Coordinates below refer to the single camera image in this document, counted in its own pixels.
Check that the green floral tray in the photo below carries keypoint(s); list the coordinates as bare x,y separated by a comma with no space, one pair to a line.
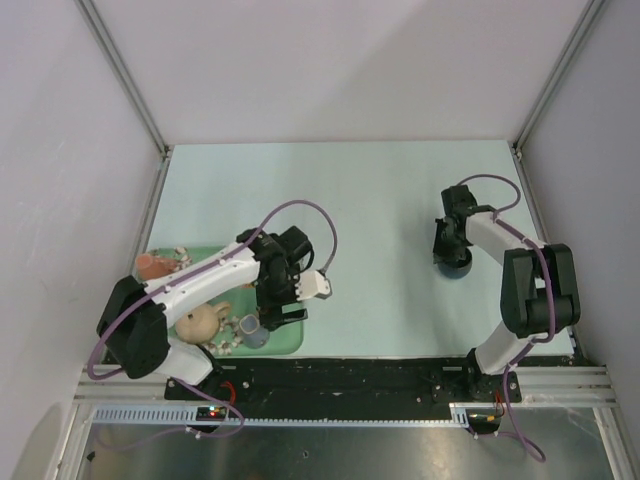
228,342

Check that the aluminium corner post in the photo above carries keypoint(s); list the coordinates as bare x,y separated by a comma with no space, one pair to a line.
576,41
116,61

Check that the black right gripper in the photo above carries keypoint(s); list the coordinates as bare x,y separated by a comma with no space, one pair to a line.
439,251

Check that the dark blue mug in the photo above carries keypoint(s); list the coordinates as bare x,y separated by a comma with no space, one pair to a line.
456,269

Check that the left aluminium corner post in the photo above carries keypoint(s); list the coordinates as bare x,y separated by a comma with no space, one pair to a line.
116,61

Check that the right aluminium corner post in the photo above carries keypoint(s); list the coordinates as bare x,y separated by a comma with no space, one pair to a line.
576,41

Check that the pink cup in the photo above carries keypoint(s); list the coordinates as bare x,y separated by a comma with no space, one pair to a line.
151,267

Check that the light blue coffee mug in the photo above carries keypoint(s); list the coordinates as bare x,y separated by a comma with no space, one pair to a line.
254,335

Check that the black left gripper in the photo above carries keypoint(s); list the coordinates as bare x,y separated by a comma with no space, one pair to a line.
269,310

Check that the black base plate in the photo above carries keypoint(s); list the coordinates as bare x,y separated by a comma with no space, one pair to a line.
345,389

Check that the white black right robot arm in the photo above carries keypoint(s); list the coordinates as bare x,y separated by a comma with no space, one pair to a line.
539,294

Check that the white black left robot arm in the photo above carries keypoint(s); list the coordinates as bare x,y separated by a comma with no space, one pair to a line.
135,323

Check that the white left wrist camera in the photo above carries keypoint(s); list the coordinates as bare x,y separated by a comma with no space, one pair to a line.
312,284

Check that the aluminium frame rail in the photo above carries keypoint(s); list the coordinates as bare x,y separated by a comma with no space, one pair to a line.
564,386

